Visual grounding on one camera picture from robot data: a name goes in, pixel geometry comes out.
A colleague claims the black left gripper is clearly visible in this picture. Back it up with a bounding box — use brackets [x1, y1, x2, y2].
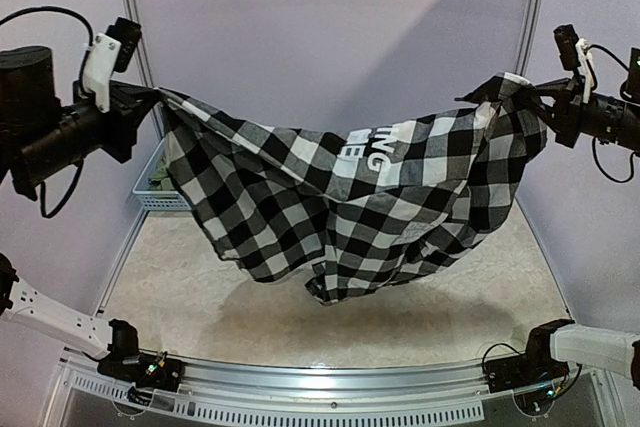
[15, 78, 163, 185]

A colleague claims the black white checked shirt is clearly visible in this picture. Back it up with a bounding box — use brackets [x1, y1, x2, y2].
[161, 73, 547, 305]

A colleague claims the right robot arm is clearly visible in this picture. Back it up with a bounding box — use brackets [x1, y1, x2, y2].
[513, 39, 639, 387]

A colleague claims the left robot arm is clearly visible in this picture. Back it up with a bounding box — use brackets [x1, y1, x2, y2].
[1, 46, 160, 381]

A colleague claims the green garment in basket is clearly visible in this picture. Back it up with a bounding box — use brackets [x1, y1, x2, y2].
[148, 155, 175, 192]

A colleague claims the light blue plastic basket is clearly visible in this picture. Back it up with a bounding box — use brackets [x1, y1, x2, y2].
[132, 140, 190, 212]

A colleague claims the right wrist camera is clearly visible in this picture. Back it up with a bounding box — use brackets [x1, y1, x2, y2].
[553, 24, 598, 104]

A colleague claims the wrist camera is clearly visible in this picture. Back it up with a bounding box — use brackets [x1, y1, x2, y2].
[553, 24, 598, 104]
[80, 17, 142, 113]

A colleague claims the left aluminium wall post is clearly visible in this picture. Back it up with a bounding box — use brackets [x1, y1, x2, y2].
[113, 0, 166, 138]

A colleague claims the aluminium wall post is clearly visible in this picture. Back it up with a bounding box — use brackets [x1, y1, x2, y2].
[113, 0, 166, 138]
[515, 0, 542, 75]

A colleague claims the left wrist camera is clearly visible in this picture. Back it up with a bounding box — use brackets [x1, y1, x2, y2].
[80, 17, 142, 113]

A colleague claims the right aluminium wall post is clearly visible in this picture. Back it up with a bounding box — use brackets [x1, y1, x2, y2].
[515, 0, 542, 75]

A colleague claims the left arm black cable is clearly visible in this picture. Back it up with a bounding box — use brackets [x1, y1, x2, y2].
[0, 5, 96, 48]

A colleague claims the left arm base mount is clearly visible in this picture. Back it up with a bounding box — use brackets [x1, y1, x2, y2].
[97, 351, 185, 407]

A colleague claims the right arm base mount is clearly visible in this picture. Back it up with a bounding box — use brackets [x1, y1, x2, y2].
[481, 337, 584, 400]

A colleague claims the front aluminium rail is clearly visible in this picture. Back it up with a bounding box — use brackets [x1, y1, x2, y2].
[54, 334, 611, 423]

